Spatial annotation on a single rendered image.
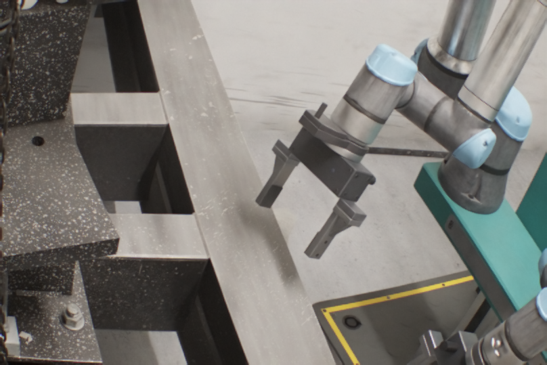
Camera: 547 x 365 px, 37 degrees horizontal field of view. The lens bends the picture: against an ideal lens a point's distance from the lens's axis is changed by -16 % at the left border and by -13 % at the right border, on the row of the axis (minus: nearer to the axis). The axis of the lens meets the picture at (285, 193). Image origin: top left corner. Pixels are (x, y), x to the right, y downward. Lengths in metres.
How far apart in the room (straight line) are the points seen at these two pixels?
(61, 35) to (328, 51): 1.68
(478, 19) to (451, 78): 0.15
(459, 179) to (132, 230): 0.60
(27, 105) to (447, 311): 1.21
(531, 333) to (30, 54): 0.77
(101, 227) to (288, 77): 1.72
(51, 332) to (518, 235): 0.92
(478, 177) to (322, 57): 1.20
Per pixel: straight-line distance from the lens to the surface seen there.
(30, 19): 1.14
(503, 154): 1.65
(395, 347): 1.96
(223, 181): 1.62
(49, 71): 1.21
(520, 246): 1.70
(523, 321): 1.15
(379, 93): 1.38
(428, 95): 1.46
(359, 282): 2.54
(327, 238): 1.42
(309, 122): 1.36
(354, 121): 1.39
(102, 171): 1.76
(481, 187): 1.68
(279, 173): 1.49
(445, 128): 1.44
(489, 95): 1.43
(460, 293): 2.16
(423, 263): 2.69
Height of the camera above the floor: 1.69
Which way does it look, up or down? 39 degrees down
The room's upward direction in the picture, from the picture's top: 22 degrees clockwise
